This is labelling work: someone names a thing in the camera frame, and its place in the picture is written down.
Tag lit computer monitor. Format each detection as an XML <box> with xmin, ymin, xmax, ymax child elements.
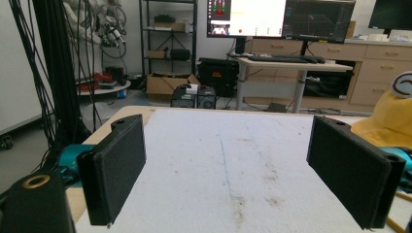
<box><xmin>206</xmin><ymin>0</ymin><xmax>288</xmax><ymax>55</ymax></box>

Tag yellow plush toy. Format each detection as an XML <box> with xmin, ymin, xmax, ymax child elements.
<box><xmin>351</xmin><ymin>71</ymin><xmax>412</xmax><ymax>150</ymax></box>

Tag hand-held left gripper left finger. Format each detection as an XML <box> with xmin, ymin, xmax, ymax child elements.
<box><xmin>76</xmin><ymin>114</ymin><xmax>147</xmax><ymax>226</ymax></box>

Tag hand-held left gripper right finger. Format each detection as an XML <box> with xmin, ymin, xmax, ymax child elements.
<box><xmin>306</xmin><ymin>115</ymin><xmax>406</xmax><ymax>230</ymax></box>

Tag small cardboard box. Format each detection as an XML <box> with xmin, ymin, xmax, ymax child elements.
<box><xmin>345</xmin><ymin>20</ymin><xmax>357</xmax><ymax>40</ymax></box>

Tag black computer box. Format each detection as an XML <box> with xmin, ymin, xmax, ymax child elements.
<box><xmin>196</xmin><ymin>85</ymin><xmax>218</xmax><ymax>110</ymax></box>
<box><xmin>170</xmin><ymin>84</ymin><xmax>198</xmax><ymax>109</ymax></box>

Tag black metal shelf rack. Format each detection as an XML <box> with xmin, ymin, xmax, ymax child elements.
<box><xmin>139</xmin><ymin>0</ymin><xmax>199</xmax><ymax>78</ymax></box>

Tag black cable bundle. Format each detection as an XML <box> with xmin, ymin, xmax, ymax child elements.
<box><xmin>8</xmin><ymin>0</ymin><xmax>57</xmax><ymax>153</ymax></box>

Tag light wooden desk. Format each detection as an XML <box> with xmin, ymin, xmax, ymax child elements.
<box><xmin>231</xmin><ymin>52</ymin><xmax>355</xmax><ymax>115</ymax></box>

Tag small black monitor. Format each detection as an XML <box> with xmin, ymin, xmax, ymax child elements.
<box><xmin>368</xmin><ymin>0</ymin><xmax>412</xmax><ymax>36</ymax></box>

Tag yellow stick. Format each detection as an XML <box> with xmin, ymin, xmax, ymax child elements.
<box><xmin>385</xmin><ymin>216</ymin><xmax>406</xmax><ymax>233</ymax></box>
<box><xmin>395</xmin><ymin>190</ymin><xmax>412</xmax><ymax>204</ymax></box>

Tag white foam mat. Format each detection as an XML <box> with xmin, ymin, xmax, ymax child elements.
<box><xmin>75</xmin><ymin>108</ymin><xmax>412</xmax><ymax>233</ymax></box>

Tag wooden drawer cabinet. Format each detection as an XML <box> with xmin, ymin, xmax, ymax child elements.
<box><xmin>246</xmin><ymin>37</ymin><xmax>412</xmax><ymax>114</ymax></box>

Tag hanging white equipment with cables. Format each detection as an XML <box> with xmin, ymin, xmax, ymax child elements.
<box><xmin>62</xmin><ymin>0</ymin><xmax>128</xmax><ymax>60</ymax></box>

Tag black metal post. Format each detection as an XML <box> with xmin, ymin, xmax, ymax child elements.
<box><xmin>32</xmin><ymin>0</ymin><xmax>92</xmax><ymax>145</ymax></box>

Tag teal clamp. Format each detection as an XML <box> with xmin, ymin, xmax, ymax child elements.
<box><xmin>52</xmin><ymin>144</ymin><xmax>96</xmax><ymax>188</ymax></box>
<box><xmin>378</xmin><ymin>146</ymin><xmax>412</xmax><ymax>194</ymax></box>

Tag wide dark computer monitor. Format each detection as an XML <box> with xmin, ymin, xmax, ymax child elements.
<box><xmin>282</xmin><ymin>0</ymin><xmax>357</xmax><ymax>56</ymax></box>

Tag black box under desk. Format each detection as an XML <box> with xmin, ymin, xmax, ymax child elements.
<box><xmin>303</xmin><ymin>69</ymin><xmax>355</xmax><ymax>99</ymax></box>

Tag black keyboard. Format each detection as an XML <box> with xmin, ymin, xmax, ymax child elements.
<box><xmin>247</xmin><ymin>53</ymin><xmax>326</xmax><ymax>65</ymax></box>

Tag black equipment case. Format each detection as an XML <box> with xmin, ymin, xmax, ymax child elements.
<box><xmin>196</xmin><ymin>56</ymin><xmax>240</xmax><ymax>98</ymax></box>

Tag round white table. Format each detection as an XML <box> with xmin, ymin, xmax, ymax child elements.
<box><xmin>76</xmin><ymin>79</ymin><xmax>132</xmax><ymax>97</ymax></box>

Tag open cardboard box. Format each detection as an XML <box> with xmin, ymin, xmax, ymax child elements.
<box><xmin>146</xmin><ymin>72</ymin><xmax>202</xmax><ymax>97</ymax></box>

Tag white partition panel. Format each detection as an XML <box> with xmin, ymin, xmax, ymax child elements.
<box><xmin>0</xmin><ymin>0</ymin><xmax>53</xmax><ymax>136</ymax></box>

